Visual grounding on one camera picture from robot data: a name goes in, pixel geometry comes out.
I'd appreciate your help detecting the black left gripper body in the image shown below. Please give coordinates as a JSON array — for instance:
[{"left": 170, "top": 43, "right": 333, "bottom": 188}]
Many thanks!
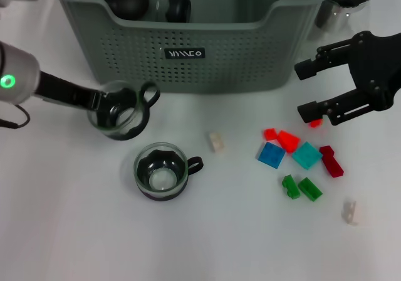
[{"left": 34, "top": 70, "right": 104, "bottom": 112}]

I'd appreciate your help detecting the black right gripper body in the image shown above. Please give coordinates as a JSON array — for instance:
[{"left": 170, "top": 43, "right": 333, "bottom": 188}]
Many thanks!
[{"left": 348, "top": 31, "right": 401, "bottom": 112}]

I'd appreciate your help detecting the glass teacup black base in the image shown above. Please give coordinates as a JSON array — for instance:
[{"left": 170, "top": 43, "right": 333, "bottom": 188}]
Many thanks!
[
  {"left": 86, "top": 80, "right": 161, "bottom": 141},
  {"left": 155, "top": 0, "right": 192, "bottom": 23},
  {"left": 133, "top": 142, "right": 204, "bottom": 202}
]

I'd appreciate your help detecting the grey-green perforated storage bin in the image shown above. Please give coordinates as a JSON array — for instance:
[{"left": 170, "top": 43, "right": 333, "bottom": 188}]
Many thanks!
[{"left": 45, "top": 0, "right": 336, "bottom": 94}]

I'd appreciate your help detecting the clear glass carafe black lid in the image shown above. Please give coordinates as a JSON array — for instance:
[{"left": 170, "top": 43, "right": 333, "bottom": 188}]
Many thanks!
[{"left": 302, "top": 0, "right": 376, "bottom": 45}]

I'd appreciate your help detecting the teal flat toy brick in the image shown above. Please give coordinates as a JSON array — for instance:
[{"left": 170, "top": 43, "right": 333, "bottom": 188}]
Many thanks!
[{"left": 293, "top": 141, "right": 323, "bottom": 171}]

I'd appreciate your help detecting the dark red long brick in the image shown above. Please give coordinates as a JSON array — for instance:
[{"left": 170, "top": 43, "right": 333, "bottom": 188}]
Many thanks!
[{"left": 319, "top": 145, "right": 345, "bottom": 179}]

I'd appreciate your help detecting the orange-red slope brick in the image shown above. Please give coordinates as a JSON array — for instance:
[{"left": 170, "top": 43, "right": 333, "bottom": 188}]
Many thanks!
[{"left": 277, "top": 130, "right": 301, "bottom": 153}]

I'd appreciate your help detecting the blue flat toy brick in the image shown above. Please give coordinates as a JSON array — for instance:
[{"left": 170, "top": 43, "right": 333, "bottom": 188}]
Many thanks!
[{"left": 257, "top": 141, "right": 286, "bottom": 169}]

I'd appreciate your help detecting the green toy brick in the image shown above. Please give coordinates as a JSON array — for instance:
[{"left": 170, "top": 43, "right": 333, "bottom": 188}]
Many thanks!
[
  {"left": 297, "top": 177, "right": 323, "bottom": 203},
  {"left": 281, "top": 174, "right": 301, "bottom": 200}
]

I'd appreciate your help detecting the black round teapot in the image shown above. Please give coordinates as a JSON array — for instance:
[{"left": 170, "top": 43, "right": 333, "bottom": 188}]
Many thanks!
[{"left": 102, "top": 0, "right": 154, "bottom": 21}]

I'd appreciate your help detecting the white toy brick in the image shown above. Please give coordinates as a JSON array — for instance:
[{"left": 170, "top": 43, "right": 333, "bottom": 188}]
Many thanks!
[
  {"left": 341, "top": 200, "right": 358, "bottom": 227},
  {"left": 207, "top": 131, "right": 226, "bottom": 152}
]

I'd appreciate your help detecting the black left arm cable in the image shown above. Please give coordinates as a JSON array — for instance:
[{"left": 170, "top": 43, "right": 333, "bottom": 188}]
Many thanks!
[{"left": 0, "top": 103, "right": 31, "bottom": 130}]

